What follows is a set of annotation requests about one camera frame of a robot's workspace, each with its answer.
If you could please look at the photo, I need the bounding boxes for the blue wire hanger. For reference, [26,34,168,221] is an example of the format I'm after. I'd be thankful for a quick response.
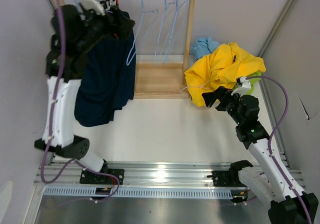
[126,0,159,66]
[153,0,179,66]
[160,0,189,65]

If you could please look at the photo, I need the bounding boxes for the patterned camouflage shorts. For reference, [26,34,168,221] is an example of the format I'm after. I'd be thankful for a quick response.
[99,0,119,11]

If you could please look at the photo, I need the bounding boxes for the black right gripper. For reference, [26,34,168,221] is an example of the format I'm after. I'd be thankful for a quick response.
[202,86,244,125]

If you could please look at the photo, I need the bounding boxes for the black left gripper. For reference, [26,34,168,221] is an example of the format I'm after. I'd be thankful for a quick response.
[75,3,134,53]

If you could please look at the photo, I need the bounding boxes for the lime green shorts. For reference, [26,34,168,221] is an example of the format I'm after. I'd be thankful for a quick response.
[246,71,262,95]

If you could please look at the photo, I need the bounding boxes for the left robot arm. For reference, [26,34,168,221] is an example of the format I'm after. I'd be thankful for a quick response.
[34,5,136,184]

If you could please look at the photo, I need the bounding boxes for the wooden clothes rack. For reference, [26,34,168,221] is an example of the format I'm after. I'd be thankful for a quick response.
[45,0,198,100]

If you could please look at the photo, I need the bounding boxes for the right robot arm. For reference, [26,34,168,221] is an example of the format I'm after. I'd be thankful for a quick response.
[202,87,319,223]

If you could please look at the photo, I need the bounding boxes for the yellow shorts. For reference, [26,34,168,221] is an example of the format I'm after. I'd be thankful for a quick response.
[184,42,266,107]

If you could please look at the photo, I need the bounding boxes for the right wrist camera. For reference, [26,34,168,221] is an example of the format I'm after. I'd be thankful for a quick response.
[231,77,251,96]

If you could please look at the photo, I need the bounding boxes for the navy blue shorts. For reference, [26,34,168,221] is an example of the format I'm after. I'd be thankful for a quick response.
[74,8,137,128]

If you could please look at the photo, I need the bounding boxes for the aluminium mounting rail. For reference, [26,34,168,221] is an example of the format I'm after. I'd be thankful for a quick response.
[43,161,247,198]

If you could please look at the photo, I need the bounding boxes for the light blue shorts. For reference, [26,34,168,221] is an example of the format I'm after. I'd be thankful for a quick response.
[190,37,220,61]

